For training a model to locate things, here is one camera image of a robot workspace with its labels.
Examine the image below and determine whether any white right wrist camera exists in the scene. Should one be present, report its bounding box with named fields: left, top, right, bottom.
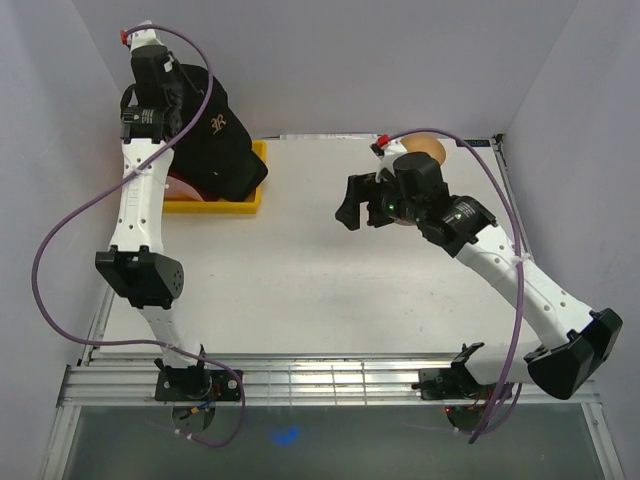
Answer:
left=370, top=135, right=408, bottom=183

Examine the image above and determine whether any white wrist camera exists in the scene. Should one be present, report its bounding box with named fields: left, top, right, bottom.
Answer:
left=120, top=20, right=165, bottom=53
left=370, top=135, right=408, bottom=183

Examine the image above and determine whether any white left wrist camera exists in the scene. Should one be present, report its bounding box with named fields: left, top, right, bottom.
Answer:
left=120, top=20, right=165, bottom=53

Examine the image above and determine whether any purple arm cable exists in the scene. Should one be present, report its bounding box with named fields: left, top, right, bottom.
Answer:
left=31, top=27, right=247, bottom=448
left=380, top=128, right=534, bottom=445

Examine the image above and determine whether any aluminium frame rail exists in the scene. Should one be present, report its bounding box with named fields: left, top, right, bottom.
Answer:
left=41, top=358, right=624, bottom=479

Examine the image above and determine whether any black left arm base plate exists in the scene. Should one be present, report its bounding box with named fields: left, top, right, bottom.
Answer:
left=153, top=366, right=243, bottom=402

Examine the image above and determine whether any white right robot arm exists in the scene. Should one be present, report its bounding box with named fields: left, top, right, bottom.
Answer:
left=335, top=152, right=623, bottom=400

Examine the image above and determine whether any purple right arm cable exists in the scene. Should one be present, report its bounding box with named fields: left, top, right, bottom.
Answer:
left=380, top=128, right=534, bottom=445

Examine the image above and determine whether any pink cap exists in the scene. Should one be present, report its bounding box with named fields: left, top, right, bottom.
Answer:
left=164, top=175, right=204, bottom=202

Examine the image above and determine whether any black cap gold logo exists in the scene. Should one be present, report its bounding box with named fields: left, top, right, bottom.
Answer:
left=169, top=63, right=268, bottom=202

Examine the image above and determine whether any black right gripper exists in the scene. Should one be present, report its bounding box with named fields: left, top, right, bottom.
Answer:
left=334, top=171, right=423, bottom=231

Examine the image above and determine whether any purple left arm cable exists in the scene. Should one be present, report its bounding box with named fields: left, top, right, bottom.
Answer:
left=31, top=27, right=247, bottom=448

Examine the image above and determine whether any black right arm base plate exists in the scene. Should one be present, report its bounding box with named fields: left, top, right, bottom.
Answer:
left=411, top=368, right=497, bottom=401

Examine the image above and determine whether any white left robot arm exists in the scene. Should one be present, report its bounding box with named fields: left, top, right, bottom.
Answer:
left=95, top=45, right=212, bottom=400

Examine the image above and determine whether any yellow plastic tray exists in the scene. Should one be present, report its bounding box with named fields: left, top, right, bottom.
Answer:
left=164, top=139, right=268, bottom=213

